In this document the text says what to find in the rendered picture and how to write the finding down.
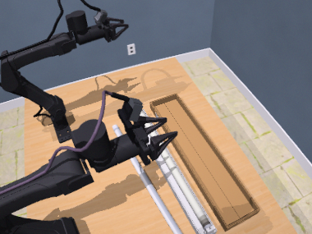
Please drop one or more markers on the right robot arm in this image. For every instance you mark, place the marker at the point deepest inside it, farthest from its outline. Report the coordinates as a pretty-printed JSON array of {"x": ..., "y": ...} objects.
[{"x": 65, "y": 176}]

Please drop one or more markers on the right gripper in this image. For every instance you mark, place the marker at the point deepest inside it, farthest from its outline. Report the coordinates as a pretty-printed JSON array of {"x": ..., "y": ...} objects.
[{"x": 134, "y": 142}]

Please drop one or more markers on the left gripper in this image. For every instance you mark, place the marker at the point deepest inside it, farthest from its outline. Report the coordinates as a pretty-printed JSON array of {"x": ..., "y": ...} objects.
[{"x": 103, "y": 29}]

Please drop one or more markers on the grey tube with white end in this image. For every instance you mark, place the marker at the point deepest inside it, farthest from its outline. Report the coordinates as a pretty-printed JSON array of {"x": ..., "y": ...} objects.
[{"x": 154, "y": 194}]

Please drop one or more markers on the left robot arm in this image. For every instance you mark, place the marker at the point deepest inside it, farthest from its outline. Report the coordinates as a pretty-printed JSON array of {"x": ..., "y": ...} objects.
[{"x": 59, "y": 44}]

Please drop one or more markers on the long brown cardboard carton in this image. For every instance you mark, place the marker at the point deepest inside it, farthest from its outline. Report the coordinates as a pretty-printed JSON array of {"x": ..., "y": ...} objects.
[{"x": 214, "y": 174}]

